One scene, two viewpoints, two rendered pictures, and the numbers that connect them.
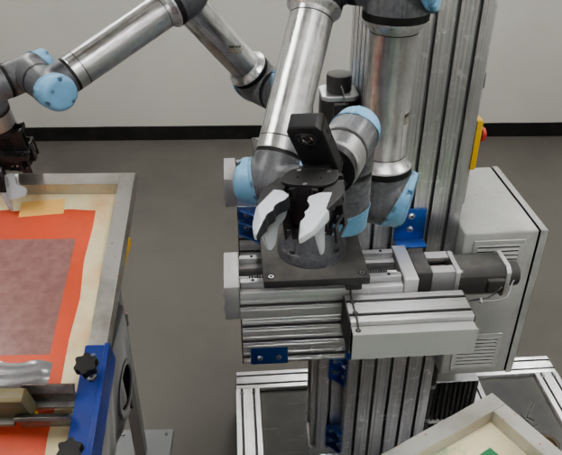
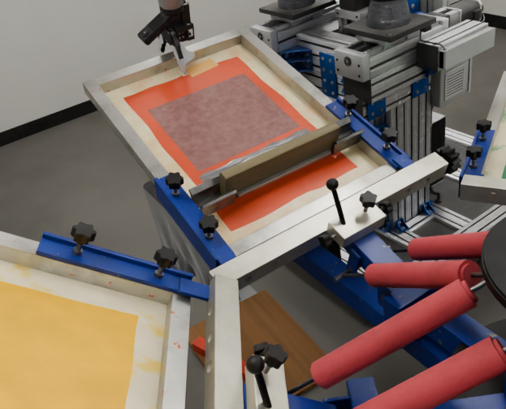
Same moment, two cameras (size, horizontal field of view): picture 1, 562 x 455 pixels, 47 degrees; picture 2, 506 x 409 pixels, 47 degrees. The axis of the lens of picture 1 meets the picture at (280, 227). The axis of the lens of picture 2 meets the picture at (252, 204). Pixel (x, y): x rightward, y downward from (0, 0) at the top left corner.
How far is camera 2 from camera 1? 133 cm
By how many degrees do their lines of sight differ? 22
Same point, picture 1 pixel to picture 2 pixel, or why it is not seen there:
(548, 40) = not seen: outside the picture
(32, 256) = (227, 91)
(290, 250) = (387, 20)
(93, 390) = (355, 119)
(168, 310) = not seen: hidden behind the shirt
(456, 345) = (487, 42)
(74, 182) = (213, 43)
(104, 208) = (240, 53)
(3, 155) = (177, 27)
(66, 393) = (347, 122)
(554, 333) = not seen: hidden behind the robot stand
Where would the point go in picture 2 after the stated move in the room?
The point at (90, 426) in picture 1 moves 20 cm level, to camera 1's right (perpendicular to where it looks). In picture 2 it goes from (374, 133) to (426, 108)
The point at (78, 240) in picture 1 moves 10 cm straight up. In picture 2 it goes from (246, 73) to (241, 42)
